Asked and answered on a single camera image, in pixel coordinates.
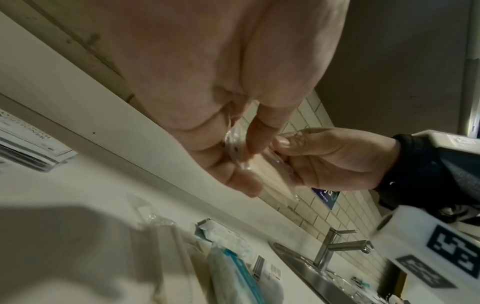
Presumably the steel faucet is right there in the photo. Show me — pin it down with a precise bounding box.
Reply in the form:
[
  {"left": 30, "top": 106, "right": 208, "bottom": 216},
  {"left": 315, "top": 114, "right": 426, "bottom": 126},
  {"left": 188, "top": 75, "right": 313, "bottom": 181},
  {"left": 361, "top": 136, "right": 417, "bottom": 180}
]
[{"left": 313, "top": 228, "right": 376, "bottom": 272}]

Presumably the person's right hand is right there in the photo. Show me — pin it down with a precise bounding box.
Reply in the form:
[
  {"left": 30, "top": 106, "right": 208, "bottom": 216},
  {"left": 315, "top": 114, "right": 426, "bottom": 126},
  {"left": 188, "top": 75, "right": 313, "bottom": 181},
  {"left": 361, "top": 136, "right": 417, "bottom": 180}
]
[{"left": 271, "top": 127, "right": 402, "bottom": 193}]

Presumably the white wrist camera with markers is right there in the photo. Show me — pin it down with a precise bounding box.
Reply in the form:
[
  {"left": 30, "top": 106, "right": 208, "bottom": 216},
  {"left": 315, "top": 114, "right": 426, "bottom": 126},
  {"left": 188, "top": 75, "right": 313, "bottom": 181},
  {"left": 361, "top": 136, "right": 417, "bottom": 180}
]
[{"left": 370, "top": 129, "right": 480, "bottom": 289}]

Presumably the person's right forearm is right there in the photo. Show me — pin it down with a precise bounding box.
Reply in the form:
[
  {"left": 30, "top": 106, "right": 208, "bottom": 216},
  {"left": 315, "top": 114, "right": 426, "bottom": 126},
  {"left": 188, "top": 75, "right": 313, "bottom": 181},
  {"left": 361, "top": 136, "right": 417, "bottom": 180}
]
[{"left": 376, "top": 133, "right": 480, "bottom": 210}]

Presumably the person's left hand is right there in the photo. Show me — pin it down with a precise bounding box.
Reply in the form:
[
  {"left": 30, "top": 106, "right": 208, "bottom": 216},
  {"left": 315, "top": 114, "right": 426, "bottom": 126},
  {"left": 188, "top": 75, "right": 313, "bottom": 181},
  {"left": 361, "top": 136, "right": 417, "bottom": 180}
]
[{"left": 90, "top": 0, "right": 351, "bottom": 198}]

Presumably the white barcode label card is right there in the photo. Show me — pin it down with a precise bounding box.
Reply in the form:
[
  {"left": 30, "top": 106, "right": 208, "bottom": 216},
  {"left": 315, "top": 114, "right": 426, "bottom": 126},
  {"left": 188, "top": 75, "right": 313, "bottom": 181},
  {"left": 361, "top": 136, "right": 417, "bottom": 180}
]
[{"left": 250, "top": 254, "right": 285, "bottom": 282}]

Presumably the blue and white gauze packet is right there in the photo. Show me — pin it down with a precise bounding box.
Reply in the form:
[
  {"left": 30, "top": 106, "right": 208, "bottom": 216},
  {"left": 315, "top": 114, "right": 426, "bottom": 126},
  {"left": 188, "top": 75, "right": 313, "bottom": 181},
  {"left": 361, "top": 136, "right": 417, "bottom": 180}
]
[{"left": 207, "top": 245, "right": 287, "bottom": 304}]

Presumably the blue wall sign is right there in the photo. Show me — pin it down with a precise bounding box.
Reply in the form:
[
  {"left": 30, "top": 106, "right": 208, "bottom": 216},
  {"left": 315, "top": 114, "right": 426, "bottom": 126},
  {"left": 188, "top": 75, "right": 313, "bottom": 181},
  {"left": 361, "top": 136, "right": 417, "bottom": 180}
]
[{"left": 311, "top": 187, "right": 341, "bottom": 211}]

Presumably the clear plastic packet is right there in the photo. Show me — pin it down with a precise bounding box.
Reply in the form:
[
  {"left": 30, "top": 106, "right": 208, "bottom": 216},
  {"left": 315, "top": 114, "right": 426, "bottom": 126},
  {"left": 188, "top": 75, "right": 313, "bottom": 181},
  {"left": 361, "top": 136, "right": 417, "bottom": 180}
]
[{"left": 223, "top": 119, "right": 301, "bottom": 203}]

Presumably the small teal item in sink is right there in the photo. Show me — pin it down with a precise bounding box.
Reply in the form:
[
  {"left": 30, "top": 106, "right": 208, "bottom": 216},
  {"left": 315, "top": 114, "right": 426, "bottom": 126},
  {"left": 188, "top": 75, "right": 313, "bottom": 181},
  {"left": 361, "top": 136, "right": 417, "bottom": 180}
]
[{"left": 350, "top": 276, "right": 373, "bottom": 290}]

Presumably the stainless steel sink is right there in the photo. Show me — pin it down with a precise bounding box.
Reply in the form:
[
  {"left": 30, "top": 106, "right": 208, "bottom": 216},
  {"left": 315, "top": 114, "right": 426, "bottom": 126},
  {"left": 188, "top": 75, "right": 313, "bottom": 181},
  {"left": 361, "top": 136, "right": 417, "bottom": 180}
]
[{"left": 269, "top": 241, "right": 400, "bottom": 304}]

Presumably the stack of white booklets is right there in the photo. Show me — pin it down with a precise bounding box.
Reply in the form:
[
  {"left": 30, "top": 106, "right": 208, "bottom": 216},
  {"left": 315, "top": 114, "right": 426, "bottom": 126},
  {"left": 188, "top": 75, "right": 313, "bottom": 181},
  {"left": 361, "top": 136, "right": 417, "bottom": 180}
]
[{"left": 0, "top": 108, "right": 78, "bottom": 173}]

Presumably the white window frame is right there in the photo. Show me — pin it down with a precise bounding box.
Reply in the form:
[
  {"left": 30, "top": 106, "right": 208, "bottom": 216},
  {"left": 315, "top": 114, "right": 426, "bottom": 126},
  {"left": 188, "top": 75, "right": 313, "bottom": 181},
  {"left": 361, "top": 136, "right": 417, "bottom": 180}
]
[{"left": 456, "top": 0, "right": 480, "bottom": 138}]

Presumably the torn white and teal packet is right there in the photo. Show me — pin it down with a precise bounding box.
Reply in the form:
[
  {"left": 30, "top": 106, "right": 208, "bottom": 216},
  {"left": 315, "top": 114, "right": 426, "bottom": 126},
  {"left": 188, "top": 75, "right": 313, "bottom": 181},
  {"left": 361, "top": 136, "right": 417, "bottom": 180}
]
[{"left": 194, "top": 218, "right": 257, "bottom": 262}]

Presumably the clear packet with white stick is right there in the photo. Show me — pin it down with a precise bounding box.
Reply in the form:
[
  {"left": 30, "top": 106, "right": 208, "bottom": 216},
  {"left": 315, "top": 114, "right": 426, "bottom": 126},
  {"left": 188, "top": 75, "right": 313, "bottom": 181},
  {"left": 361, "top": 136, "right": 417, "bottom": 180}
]
[{"left": 126, "top": 192, "right": 197, "bottom": 304}]

